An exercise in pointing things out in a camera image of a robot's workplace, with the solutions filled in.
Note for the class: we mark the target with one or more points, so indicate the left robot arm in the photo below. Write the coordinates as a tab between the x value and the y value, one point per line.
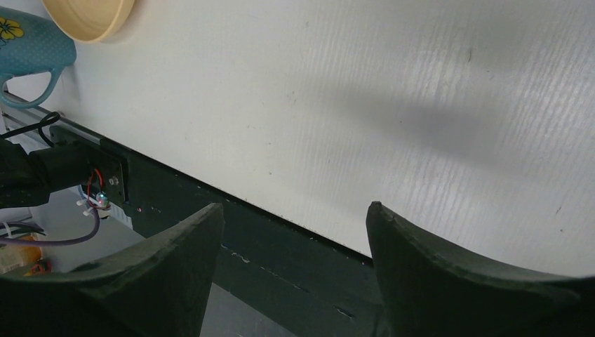
28	179

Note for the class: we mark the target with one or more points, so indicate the blue mug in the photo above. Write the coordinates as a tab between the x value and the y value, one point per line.
31	44

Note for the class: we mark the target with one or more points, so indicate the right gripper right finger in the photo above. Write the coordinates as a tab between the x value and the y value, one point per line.
433	287

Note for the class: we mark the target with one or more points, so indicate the yellow plate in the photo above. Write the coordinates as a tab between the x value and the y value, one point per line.
89	21

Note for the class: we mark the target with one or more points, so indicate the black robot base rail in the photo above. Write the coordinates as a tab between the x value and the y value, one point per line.
305	283

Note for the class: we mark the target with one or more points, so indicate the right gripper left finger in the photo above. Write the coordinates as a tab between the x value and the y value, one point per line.
157	287

